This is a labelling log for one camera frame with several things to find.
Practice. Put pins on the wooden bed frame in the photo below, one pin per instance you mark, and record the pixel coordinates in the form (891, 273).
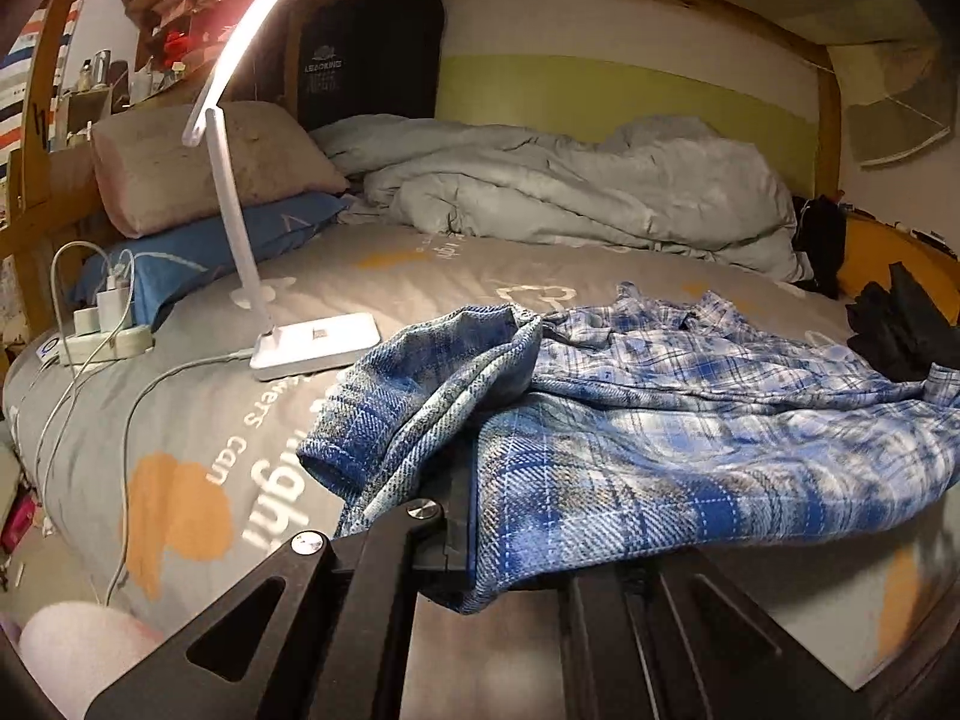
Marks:
(737, 48)

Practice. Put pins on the black garment by cushion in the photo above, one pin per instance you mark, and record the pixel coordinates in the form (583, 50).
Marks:
(820, 236)

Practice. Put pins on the black printed bag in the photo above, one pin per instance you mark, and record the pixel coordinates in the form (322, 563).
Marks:
(366, 57)

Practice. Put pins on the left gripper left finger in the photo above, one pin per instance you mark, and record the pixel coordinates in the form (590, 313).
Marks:
(321, 629)

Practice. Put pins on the orange yellow cushion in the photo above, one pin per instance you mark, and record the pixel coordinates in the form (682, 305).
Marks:
(871, 247)

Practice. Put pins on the black puffer jacket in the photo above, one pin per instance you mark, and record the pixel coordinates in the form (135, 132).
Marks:
(899, 331)

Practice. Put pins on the grey crumpled duvet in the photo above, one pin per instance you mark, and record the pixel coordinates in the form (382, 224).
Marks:
(666, 182)

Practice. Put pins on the blue pillow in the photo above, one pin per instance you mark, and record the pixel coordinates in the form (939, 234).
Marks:
(177, 262)

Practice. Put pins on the white power strip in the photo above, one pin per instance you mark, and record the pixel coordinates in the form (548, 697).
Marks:
(102, 333)

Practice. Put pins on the grey printed bed sheet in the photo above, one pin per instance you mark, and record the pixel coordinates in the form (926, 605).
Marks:
(173, 473)

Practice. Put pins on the green headboard panel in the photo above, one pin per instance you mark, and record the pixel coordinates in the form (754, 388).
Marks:
(587, 99)

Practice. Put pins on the blue plaid flannel shirt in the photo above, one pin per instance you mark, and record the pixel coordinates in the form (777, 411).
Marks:
(633, 428)

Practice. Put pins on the beige pillow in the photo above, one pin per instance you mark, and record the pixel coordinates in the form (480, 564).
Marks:
(150, 181)

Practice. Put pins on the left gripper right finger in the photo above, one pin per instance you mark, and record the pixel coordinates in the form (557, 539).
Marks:
(671, 637)

